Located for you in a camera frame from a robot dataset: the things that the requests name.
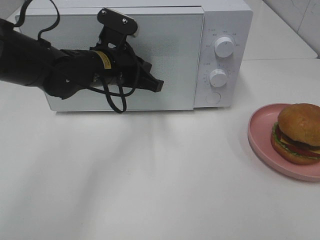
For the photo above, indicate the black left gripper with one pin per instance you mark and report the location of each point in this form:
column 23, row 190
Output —
column 127, row 62

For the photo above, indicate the white microwave door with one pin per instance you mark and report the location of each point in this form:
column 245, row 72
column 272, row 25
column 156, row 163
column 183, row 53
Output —
column 168, row 37

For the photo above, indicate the white microwave oven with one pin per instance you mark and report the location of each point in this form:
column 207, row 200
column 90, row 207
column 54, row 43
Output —
column 230, row 18

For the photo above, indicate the white microwave knob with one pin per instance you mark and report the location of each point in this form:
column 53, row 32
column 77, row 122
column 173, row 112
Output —
column 224, row 46
column 218, row 78

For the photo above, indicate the pink round plate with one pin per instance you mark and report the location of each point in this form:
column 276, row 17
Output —
column 259, row 133

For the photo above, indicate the toy hamburger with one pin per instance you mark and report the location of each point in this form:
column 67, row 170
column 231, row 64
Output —
column 296, row 134

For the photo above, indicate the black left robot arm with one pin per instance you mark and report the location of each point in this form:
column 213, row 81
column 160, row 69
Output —
column 62, row 73

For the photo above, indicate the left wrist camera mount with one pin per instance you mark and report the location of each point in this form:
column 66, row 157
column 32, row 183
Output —
column 116, row 28

